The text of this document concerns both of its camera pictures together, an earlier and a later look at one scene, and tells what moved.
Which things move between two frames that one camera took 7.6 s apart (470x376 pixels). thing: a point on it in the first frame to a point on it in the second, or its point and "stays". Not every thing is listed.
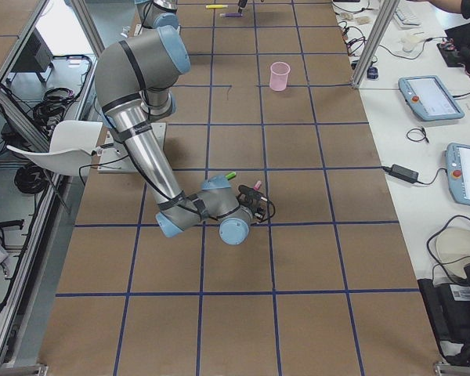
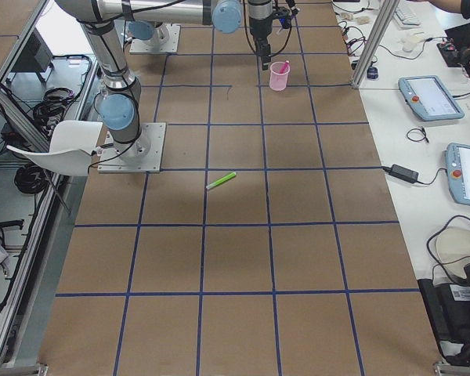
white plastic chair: [72, 146] stays
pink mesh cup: [279, 75] stays
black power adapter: [403, 173] stays
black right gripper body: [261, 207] to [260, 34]
